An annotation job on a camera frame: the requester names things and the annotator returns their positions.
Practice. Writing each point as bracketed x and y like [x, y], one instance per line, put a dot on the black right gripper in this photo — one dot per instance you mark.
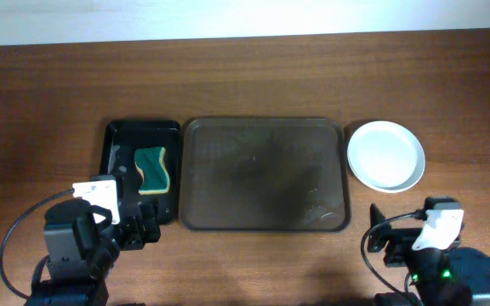
[392, 240]

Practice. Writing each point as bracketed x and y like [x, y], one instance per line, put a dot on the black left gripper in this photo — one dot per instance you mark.
[141, 227]

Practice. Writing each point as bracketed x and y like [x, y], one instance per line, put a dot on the green and yellow sponge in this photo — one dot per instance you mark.
[150, 164]

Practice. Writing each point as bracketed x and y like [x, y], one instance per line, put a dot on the pale green plate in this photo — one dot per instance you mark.
[385, 156]

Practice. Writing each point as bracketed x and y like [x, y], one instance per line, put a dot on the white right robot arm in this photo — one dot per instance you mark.
[459, 276]

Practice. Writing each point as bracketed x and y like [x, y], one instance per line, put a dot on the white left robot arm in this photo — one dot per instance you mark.
[85, 236]

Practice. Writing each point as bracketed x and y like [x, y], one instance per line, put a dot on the black rectangular water tray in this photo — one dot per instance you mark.
[122, 138]

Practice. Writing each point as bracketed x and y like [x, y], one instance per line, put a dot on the brown serving tray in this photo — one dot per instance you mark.
[264, 174]

